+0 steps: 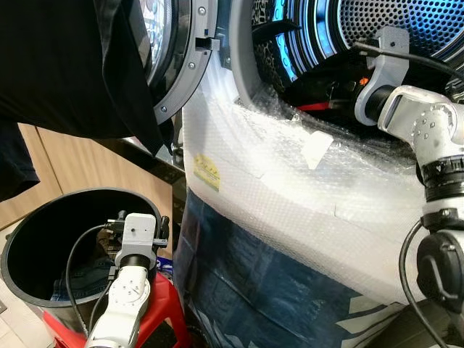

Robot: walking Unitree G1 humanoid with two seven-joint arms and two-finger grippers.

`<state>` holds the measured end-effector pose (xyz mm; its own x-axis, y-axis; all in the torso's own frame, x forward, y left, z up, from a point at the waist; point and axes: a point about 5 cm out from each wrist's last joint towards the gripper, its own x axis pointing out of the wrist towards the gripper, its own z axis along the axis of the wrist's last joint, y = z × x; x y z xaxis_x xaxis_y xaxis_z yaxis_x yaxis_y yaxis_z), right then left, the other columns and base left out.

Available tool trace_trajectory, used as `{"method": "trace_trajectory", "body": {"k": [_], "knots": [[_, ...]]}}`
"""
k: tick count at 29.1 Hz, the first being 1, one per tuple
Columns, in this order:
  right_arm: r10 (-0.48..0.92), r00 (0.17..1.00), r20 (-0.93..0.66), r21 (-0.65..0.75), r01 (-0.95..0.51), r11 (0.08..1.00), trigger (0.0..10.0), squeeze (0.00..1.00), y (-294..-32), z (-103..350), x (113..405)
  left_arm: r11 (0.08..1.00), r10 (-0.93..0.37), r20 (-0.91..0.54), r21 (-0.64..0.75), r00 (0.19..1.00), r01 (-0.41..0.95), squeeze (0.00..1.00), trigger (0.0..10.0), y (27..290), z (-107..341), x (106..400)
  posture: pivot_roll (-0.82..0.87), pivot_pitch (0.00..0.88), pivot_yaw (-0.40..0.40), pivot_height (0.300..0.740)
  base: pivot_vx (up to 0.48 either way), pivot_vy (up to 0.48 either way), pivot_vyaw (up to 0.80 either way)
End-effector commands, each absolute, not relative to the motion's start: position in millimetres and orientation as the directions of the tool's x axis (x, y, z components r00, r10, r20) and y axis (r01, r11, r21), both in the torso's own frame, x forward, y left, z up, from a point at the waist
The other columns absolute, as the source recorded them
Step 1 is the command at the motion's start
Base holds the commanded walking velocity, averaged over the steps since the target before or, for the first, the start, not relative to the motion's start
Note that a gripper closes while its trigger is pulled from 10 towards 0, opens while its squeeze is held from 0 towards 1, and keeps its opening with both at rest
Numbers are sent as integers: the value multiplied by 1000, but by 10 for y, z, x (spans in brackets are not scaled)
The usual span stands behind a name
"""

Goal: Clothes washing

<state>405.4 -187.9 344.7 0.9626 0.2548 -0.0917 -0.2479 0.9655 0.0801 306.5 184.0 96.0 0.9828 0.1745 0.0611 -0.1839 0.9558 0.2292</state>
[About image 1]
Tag black garment with red trim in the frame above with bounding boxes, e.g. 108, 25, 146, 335
279, 69, 363, 117

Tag front loading washing machine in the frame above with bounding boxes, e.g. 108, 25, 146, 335
174, 0, 464, 348

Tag blue denim jeans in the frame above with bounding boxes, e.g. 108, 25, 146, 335
52, 250, 118, 304

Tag white tape piece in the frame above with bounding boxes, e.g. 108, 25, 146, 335
299, 130, 338, 171

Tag wooden cabinet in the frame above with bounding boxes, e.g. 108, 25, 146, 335
0, 123, 175, 233

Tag blue white package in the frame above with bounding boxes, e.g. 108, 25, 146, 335
154, 254, 176, 280

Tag black round bucket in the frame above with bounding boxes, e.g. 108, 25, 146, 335
0, 187, 166, 328

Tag perforated steel washer drum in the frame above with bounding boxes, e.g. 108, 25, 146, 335
279, 0, 464, 95

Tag red plastic stool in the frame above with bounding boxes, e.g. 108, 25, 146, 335
42, 272, 193, 348

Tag yellow rectangular label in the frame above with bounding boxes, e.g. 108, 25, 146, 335
193, 154, 223, 192

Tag navy hanging cloth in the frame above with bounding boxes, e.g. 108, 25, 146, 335
0, 120, 41, 202

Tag clear bubble wrap sheet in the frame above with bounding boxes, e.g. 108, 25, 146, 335
181, 69, 464, 305

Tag blue packaging film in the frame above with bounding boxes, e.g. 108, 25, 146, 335
173, 187, 414, 348

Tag black hanging garment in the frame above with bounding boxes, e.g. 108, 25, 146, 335
0, 0, 175, 154

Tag round grey washer door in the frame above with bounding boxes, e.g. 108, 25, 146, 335
138, 0, 220, 125

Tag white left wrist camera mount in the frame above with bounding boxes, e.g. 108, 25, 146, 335
115, 212, 159, 270

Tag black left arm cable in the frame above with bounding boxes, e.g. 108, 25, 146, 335
64, 222, 118, 323

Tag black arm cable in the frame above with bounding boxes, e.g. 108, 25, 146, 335
352, 40, 464, 82
399, 217, 450, 348
64, 222, 118, 323

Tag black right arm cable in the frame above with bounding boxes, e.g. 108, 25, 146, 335
352, 40, 464, 82
399, 217, 450, 348

